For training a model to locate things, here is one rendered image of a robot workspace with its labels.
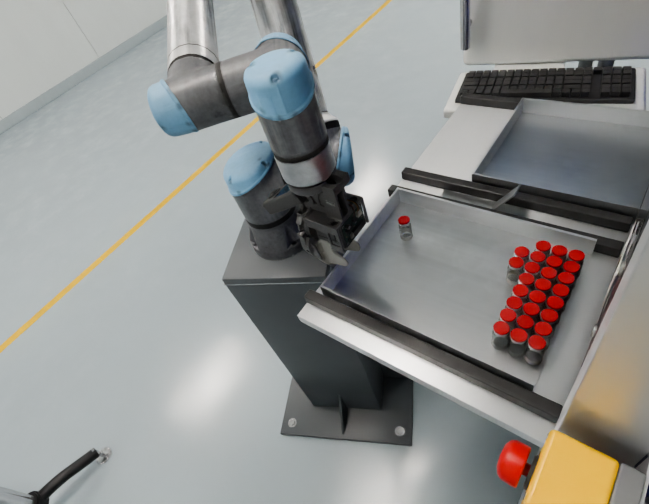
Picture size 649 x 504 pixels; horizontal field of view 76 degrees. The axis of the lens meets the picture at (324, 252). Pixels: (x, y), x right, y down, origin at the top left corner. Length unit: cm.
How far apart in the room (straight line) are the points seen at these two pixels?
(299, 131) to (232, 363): 143
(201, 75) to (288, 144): 16
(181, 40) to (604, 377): 63
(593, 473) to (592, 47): 111
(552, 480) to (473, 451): 107
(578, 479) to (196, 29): 70
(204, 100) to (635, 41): 108
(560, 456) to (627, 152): 64
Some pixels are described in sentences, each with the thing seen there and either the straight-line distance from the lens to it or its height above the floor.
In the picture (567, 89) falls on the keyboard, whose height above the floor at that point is 83.
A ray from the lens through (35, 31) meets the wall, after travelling 552.
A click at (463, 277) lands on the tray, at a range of 71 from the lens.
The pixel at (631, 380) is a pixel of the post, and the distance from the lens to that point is 37.
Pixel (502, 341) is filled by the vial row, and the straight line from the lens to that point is 62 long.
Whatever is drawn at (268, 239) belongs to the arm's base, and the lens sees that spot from 91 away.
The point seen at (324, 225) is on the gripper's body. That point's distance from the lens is 58.
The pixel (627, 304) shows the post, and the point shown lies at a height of 121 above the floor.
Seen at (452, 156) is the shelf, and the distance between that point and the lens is 94.
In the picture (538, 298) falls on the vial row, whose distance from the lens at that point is 64.
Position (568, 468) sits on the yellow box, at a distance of 44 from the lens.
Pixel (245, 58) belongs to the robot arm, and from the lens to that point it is 60.
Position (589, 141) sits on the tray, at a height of 88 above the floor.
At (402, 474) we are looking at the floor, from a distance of 150.
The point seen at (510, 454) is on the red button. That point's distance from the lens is 46.
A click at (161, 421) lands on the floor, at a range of 188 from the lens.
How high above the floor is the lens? 145
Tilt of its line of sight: 47 degrees down
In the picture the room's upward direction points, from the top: 22 degrees counter-clockwise
